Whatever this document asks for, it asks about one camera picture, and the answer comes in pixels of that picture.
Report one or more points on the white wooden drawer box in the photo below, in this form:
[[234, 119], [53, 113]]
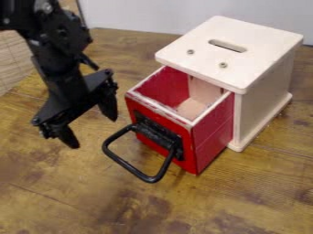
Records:
[[245, 58]]

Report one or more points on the red drawer front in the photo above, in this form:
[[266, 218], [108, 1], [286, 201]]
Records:
[[191, 108]]

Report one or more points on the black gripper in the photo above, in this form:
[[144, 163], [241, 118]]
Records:
[[73, 94]]

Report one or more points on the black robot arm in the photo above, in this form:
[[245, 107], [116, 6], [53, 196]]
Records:
[[56, 37]]

